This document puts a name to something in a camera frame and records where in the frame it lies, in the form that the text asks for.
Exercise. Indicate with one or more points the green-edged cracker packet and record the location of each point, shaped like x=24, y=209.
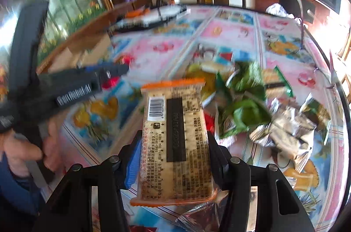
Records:
x=276, y=85

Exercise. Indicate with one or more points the wooden sideboard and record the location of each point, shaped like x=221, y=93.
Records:
x=94, y=27

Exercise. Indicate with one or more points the orange-edged cracker packet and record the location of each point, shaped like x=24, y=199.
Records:
x=175, y=156

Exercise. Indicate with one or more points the black white orange bag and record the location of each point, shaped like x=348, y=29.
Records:
x=148, y=19

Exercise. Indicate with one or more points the green snack packet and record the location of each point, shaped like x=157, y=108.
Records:
x=245, y=93

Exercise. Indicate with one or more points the person's left hand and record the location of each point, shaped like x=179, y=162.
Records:
x=18, y=151

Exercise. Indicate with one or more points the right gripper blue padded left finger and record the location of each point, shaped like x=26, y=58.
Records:
x=133, y=160

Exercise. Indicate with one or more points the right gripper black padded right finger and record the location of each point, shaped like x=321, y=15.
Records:
x=219, y=162

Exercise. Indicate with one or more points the white plastic bag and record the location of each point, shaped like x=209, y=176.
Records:
x=278, y=10

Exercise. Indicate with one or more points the silver foil snack packet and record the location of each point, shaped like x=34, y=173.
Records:
x=290, y=132

